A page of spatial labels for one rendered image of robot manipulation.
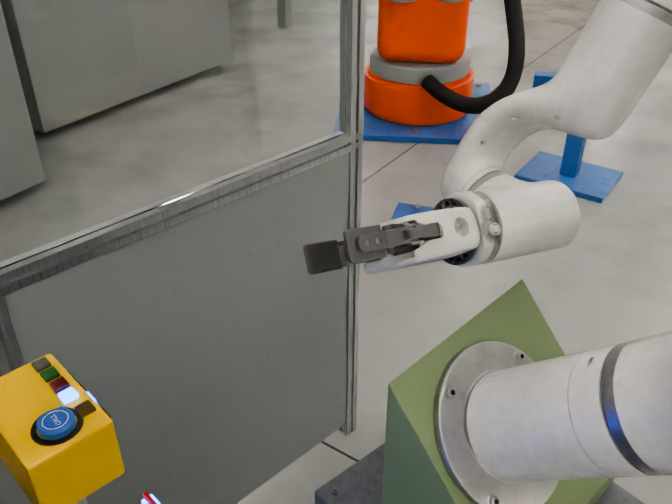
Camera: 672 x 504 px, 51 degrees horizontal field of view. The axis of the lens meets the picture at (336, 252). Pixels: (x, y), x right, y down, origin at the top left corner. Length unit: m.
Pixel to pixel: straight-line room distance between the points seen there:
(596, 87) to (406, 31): 3.31
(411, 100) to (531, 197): 3.31
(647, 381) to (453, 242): 0.23
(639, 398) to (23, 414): 0.64
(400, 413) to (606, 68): 0.41
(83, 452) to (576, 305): 2.29
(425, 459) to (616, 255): 2.54
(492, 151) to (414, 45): 3.22
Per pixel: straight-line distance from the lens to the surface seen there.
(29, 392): 0.91
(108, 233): 1.32
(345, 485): 0.93
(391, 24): 4.05
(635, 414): 0.64
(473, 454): 0.78
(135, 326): 1.46
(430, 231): 0.67
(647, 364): 0.64
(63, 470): 0.85
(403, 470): 0.80
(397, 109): 4.15
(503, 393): 0.75
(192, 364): 1.60
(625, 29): 0.77
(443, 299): 2.78
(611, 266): 3.15
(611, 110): 0.78
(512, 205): 0.79
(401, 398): 0.74
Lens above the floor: 1.66
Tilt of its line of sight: 33 degrees down
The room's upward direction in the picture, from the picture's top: straight up
